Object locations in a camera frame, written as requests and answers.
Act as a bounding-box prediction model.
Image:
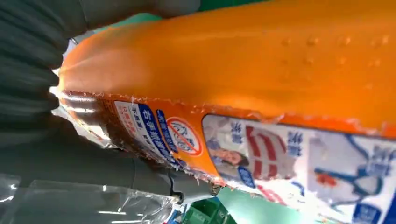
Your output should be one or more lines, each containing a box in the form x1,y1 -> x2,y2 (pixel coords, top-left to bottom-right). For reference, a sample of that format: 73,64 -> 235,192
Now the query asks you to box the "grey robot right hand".
0,0 -> 222,204

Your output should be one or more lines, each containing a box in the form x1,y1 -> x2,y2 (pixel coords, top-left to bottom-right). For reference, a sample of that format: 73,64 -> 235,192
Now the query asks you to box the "clear plastic wrap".
0,172 -> 178,224

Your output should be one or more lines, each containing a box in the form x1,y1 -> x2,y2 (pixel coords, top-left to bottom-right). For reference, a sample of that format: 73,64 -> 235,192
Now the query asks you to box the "green crate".
182,197 -> 237,224

